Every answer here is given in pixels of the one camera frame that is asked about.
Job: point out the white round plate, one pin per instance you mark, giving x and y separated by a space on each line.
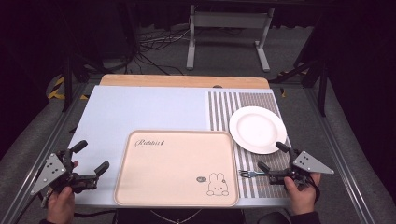
257 129

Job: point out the striped grey placemat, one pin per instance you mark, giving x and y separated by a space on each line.
222 105

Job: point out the person's left hand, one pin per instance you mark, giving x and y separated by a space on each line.
60 207

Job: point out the black tripod stand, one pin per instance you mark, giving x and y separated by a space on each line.
322 87
67 84

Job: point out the person's dark clothed torso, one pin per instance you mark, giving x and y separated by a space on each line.
140 216

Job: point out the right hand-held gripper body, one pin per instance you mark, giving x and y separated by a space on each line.
308 164

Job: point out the beige tray with rabbit print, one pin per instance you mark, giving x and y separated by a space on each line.
174 171

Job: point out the light blue table mat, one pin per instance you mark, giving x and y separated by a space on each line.
140 109

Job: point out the person's right hand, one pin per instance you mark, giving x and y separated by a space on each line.
303 200

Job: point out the grey metal stand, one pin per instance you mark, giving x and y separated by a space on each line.
230 20

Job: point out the aluminium frame rail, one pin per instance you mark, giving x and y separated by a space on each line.
342 161
34 161

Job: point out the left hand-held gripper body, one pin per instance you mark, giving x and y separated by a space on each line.
51 170

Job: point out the metal fork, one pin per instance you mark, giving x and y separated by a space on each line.
247 174

